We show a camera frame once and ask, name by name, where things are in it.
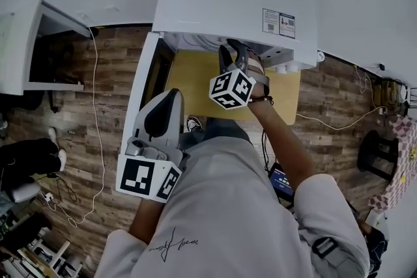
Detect person's right hand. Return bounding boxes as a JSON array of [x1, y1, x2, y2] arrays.
[[249, 50, 270, 100]]

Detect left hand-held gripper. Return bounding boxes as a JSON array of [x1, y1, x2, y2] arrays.
[[115, 89, 185, 204]]

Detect black power cables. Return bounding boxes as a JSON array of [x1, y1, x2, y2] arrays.
[[260, 128, 272, 173]]

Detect long white power cable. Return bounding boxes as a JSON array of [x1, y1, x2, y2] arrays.
[[66, 25, 107, 227]]

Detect grey strap with black buckle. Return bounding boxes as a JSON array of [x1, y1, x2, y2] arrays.
[[311, 236, 339, 260]]

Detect black bead bracelet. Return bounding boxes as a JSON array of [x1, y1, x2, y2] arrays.
[[249, 94, 274, 105]]

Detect person's blue jeans legs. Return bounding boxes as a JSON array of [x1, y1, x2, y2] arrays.
[[179, 117, 255, 157]]

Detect white chair seat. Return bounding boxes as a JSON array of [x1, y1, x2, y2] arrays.
[[8, 181, 42, 204]]

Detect pink checked tablecloth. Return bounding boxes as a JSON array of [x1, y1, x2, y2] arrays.
[[367, 115, 417, 212]]

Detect person's left forearm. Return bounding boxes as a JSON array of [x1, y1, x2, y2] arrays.
[[128, 195, 170, 243]]

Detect black office chair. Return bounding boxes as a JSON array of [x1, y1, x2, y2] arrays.
[[31, 38, 86, 114]]

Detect white desk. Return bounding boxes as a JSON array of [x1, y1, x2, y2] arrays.
[[0, 0, 92, 97]]

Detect person's left patterned sneaker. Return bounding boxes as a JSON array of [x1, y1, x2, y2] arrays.
[[186, 115, 203, 133]]

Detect person's right forearm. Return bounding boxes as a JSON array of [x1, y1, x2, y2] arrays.
[[249, 96, 322, 193]]

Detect person's white shirt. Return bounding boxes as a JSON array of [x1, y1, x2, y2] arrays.
[[94, 135, 371, 278]]

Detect wooden shelf rack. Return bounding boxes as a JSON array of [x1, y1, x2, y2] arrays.
[[0, 214, 84, 278]]

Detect thin white cable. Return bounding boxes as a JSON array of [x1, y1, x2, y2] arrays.
[[296, 105, 388, 131]]

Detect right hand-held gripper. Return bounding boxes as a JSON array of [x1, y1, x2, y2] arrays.
[[208, 38, 255, 111]]

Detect wooden table with black base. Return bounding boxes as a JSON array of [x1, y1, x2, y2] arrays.
[[164, 48, 301, 125]]

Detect black round stool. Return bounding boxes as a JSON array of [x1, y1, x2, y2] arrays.
[[357, 130, 400, 182]]

